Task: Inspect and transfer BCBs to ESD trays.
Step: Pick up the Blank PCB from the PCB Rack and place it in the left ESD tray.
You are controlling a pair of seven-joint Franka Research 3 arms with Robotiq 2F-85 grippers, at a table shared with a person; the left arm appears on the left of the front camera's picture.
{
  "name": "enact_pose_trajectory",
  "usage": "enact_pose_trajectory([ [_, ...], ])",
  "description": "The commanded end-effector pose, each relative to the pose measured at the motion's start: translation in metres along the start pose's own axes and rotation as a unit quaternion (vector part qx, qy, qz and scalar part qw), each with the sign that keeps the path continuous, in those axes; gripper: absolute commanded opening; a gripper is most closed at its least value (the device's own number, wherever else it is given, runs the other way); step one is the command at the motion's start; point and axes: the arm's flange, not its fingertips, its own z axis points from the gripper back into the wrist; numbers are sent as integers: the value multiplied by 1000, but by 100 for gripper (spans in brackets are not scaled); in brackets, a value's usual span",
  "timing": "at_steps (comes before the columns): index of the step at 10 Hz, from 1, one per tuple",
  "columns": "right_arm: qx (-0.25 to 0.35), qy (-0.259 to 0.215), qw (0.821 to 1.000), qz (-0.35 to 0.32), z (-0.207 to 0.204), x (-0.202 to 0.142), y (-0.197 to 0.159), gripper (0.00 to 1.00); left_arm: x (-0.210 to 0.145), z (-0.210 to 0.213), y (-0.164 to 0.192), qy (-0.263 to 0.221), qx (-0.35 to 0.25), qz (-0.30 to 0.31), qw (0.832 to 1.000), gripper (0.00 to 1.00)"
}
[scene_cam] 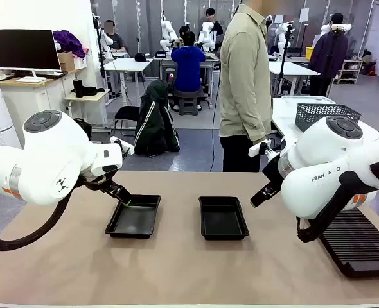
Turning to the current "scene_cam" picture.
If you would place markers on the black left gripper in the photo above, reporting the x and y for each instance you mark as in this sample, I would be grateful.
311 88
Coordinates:
101 184

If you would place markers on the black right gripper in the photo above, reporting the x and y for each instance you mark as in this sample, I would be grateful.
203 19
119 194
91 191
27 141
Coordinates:
273 173

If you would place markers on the black ESD tray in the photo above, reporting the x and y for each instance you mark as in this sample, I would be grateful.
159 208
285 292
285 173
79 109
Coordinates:
223 221
135 221

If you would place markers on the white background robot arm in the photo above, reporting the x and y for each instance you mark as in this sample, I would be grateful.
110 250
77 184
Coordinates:
206 35
167 32
342 28
282 35

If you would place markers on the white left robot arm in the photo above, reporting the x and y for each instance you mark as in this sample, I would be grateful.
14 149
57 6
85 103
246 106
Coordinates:
48 154

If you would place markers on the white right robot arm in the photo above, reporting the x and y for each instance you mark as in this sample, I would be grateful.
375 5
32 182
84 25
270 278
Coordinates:
321 160

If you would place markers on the black backpack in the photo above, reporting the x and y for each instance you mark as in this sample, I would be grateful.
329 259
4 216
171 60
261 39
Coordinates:
83 126

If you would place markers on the dark green striped jacket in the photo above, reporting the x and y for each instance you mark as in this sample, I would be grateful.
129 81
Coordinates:
154 122

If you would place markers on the black office chair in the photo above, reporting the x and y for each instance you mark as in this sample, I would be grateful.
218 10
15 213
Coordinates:
126 112

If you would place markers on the white side table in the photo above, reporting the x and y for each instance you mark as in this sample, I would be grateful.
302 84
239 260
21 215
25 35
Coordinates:
286 112

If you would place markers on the grey mesh basket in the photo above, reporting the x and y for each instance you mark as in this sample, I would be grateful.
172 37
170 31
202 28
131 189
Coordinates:
311 114

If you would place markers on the small wooden side table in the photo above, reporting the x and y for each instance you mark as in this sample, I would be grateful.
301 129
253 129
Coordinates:
86 96

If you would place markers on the white plastic bin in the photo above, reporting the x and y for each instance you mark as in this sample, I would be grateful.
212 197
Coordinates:
305 99

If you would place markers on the black cloth bundle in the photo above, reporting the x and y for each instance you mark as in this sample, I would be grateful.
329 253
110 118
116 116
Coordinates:
91 90

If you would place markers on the grey step stool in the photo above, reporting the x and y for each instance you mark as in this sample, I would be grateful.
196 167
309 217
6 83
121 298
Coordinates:
188 107

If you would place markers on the black slotted board rack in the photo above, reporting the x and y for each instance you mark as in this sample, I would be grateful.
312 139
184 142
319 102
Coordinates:
363 244

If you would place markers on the black tumbler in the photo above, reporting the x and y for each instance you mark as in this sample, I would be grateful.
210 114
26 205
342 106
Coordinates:
77 88

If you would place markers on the person in beige shirt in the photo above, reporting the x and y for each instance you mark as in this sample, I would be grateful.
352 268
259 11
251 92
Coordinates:
244 80

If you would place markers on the white standing desk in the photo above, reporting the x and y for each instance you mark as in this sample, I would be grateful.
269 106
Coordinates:
125 63

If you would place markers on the white workbench desk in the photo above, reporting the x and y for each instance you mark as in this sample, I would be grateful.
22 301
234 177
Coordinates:
163 62

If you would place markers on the black cap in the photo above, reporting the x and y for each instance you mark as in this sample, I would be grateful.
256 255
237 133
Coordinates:
141 57

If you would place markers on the person in blue hoodie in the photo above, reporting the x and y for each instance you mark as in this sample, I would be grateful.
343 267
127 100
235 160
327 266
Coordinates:
188 67

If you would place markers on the brown cardboard box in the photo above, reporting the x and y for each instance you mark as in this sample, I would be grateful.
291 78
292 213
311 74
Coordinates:
65 61

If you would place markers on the black campus sign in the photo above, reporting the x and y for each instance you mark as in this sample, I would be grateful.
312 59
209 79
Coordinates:
160 54

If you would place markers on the yellow bin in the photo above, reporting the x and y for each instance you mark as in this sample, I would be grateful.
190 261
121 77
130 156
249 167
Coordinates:
310 54

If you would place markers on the white storage shelf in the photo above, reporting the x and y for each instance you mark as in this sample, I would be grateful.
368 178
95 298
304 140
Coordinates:
350 72

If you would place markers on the seated person in grey shirt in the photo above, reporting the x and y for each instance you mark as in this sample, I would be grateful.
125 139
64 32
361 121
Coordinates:
115 40

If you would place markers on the person in dark coat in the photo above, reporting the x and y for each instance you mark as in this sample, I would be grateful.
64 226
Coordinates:
327 54

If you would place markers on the purple cloth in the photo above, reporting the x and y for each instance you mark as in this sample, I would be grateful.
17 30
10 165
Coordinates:
67 41

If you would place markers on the standing person in black jacket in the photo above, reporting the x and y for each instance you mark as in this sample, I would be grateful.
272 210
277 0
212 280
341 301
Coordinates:
216 29

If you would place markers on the black computer monitor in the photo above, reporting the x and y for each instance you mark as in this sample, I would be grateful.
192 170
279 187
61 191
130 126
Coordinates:
22 48

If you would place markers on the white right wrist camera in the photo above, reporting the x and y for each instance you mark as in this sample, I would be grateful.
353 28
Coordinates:
258 148

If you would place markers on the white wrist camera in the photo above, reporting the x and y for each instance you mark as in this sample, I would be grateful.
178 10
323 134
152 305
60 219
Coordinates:
258 148
122 145

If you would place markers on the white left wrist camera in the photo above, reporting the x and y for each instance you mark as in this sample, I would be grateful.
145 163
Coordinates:
122 145

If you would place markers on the black camera tripod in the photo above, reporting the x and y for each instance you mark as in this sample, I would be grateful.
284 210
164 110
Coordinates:
283 64

